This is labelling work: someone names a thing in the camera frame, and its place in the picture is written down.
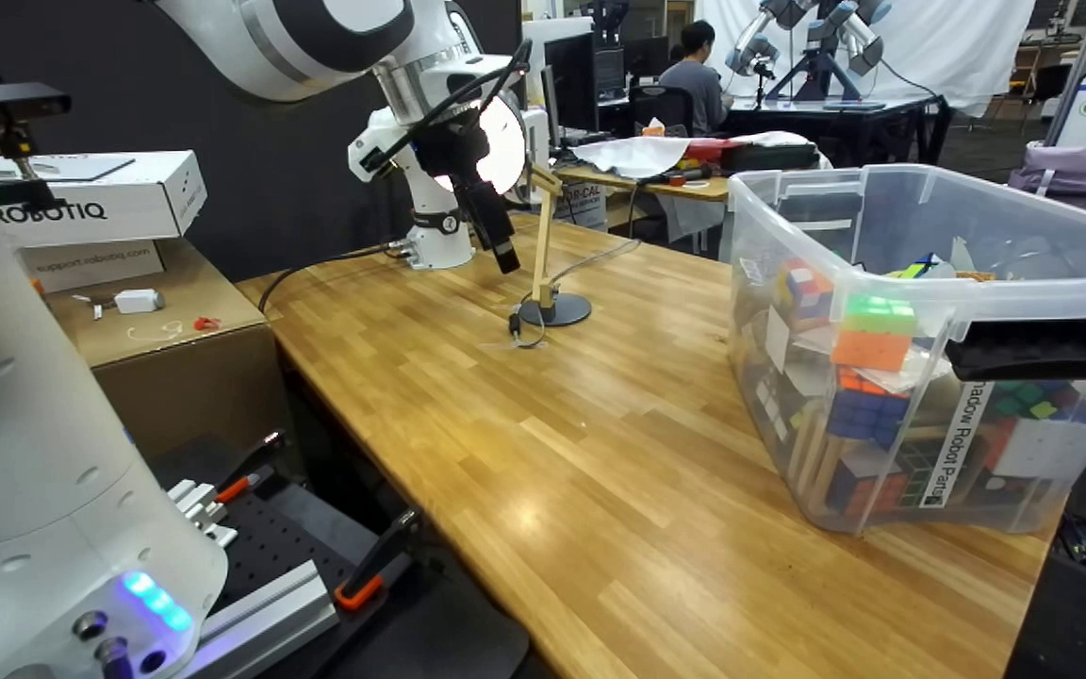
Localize wooden background desk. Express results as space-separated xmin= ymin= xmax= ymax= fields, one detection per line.
xmin=556 ymin=161 xmax=740 ymax=212

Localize silver metal bracket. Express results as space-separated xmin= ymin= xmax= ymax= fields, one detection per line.
xmin=162 ymin=477 xmax=243 ymax=552

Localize purple bag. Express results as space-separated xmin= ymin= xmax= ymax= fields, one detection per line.
xmin=1008 ymin=131 xmax=1086 ymax=220

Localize black computer monitor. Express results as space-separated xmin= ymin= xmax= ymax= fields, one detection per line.
xmin=538 ymin=29 xmax=631 ymax=135

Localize green puzzle cube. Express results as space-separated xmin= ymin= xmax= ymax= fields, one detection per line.
xmin=989 ymin=381 xmax=1086 ymax=432

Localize black background table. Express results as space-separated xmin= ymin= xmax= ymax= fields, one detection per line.
xmin=724 ymin=93 xmax=958 ymax=171

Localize black clamp orange handle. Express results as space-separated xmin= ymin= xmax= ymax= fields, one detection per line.
xmin=205 ymin=427 xmax=290 ymax=511
xmin=327 ymin=506 xmax=425 ymax=620

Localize black breadboard platform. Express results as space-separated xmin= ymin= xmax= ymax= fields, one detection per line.
xmin=158 ymin=477 xmax=534 ymax=679

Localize pastel green orange cube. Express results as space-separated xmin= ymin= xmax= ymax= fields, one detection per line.
xmin=831 ymin=292 xmax=924 ymax=378

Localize brown cardboard box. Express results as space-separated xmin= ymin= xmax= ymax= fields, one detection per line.
xmin=11 ymin=238 xmax=298 ymax=486

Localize aluminium extrusion rail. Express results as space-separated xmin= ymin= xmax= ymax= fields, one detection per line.
xmin=180 ymin=560 xmax=347 ymax=679

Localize blue puzzle cube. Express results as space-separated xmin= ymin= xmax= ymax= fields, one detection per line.
xmin=821 ymin=389 xmax=913 ymax=453

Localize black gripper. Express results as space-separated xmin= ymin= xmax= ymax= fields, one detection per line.
xmin=405 ymin=104 xmax=523 ymax=275

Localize white cloth on desk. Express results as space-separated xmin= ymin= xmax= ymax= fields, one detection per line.
xmin=566 ymin=131 xmax=699 ymax=180

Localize small white adapter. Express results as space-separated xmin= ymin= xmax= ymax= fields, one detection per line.
xmin=108 ymin=288 xmax=167 ymax=316

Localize white curtain sheet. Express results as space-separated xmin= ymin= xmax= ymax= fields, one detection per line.
xmin=691 ymin=0 xmax=1040 ymax=122

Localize grey gripper rig on tripod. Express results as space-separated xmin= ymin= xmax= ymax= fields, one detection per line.
xmin=729 ymin=0 xmax=899 ymax=105

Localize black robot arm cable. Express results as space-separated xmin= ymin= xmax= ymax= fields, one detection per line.
xmin=353 ymin=41 xmax=534 ymax=179

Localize black office chair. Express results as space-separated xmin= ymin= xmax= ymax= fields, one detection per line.
xmin=626 ymin=77 xmax=694 ymax=141

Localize white Robotiq cardboard box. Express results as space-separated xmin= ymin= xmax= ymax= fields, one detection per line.
xmin=0 ymin=146 xmax=211 ymax=253

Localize white robot arm black-banded base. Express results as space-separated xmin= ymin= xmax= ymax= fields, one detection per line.
xmin=347 ymin=0 xmax=515 ymax=275

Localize clear plastic storage box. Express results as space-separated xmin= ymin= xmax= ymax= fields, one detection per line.
xmin=724 ymin=161 xmax=1086 ymax=539

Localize seated person grey shirt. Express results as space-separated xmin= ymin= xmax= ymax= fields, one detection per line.
xmin=652 ymin=14 xmax=740 ymax=141

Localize white label strip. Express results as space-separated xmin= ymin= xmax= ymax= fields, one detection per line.
xmin=913 ymin=381 xmax=998 ymax=513

